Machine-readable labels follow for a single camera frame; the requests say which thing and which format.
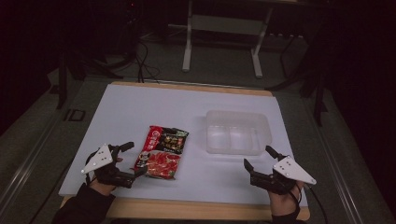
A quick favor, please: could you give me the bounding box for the person's left hand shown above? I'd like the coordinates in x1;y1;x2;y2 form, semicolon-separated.
89;157;124;197

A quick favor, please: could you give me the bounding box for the clear plastic container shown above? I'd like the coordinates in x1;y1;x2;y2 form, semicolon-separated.
205;109;273;156

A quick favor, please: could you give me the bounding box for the black cable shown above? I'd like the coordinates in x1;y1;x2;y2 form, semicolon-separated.
306;184;330;224
135;38;162;84

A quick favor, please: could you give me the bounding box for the person's right hand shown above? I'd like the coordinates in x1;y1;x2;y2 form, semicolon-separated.
268;180;305;217

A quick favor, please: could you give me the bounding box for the white metal table frame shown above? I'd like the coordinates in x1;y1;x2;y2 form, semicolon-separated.
181;0;275;79

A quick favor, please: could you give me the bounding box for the black floor bracket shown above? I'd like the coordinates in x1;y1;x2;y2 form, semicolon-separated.
64;108;86;122

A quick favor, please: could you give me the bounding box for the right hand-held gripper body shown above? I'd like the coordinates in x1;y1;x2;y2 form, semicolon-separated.
248;155;318;196

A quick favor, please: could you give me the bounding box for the white paper sheet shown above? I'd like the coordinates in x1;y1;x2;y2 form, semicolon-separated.
58;83;308;207

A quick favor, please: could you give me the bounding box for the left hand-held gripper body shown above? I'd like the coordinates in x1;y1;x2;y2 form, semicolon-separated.
80;143;136;189

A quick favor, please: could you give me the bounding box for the red and black food packet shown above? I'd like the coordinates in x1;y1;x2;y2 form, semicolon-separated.
133;125;190;180

